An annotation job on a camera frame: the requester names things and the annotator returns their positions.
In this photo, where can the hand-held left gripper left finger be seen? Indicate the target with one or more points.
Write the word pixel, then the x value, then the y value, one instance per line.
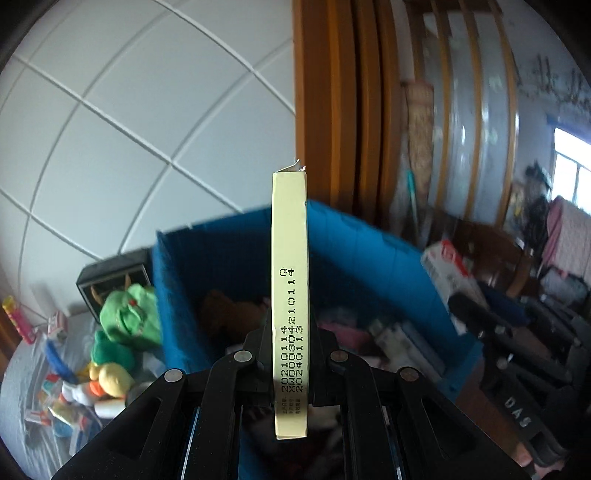
pixel 258 350

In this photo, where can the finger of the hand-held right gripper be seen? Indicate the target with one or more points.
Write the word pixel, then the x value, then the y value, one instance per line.
pixel 531 364
pixel 508 318

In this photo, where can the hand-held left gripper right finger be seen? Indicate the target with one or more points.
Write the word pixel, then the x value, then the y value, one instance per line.
pixel 323 350

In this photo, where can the white box red label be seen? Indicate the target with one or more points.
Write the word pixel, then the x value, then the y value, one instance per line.
pixel 450 281

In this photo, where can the blue plastic crate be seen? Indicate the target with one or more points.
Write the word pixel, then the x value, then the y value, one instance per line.
pixel 221 258

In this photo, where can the pale yellow box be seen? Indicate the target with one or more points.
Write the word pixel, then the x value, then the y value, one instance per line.
pixel 291 230

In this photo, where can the person's right hand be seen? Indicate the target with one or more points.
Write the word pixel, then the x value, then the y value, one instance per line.
pixel 524 458

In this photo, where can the pink cloth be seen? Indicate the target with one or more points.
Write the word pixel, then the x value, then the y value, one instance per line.
pixel 344 332

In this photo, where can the brown plush toy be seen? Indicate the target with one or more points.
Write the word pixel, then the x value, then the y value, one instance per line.
pixel 231 314

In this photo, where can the wooden chair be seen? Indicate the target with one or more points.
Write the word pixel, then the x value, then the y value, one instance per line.
pixel 503 258

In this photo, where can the white grey box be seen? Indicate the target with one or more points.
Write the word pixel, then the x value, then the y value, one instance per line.
pixel 406 344

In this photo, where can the pink hanging blanket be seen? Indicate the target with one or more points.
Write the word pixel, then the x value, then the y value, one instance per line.
pixel 565 235

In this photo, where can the green plush toy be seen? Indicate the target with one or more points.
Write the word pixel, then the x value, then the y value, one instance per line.
pixel 129 314

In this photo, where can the yellow duck plush green hat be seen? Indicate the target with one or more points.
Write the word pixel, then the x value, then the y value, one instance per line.
pixel 113 378

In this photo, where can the white roll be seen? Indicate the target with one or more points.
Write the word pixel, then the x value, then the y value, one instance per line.
pixel 111 408

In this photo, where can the bright window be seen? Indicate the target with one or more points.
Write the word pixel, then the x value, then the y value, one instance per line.
pixel 572 166

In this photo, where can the black box with gold print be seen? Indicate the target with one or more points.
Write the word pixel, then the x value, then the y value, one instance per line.
pixel 106 277

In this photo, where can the white plush toy orange nose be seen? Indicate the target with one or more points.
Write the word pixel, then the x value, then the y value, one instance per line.
pixel 78 394

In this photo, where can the red white blue box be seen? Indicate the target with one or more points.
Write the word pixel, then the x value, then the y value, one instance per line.
pixel 81 429

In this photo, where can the blue duster brush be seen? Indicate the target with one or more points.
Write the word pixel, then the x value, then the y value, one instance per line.
pixel 60 362

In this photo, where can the rolled patterned tapestry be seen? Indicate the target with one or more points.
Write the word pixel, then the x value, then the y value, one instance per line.
pixel 419 138

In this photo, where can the small red white box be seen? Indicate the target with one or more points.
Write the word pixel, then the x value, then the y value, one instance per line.
pixel 56 323

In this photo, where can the yellow green printed packet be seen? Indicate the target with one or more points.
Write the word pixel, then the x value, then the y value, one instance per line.
pixel 63 413

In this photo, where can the wooden glass partition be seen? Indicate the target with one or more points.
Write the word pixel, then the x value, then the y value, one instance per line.
pixel 461 115

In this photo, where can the pink yellow tube can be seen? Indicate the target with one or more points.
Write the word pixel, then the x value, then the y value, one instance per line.
pixel 18 318

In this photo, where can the wide wooden pillar frame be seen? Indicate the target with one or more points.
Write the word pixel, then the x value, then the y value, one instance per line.
pixel 346 115

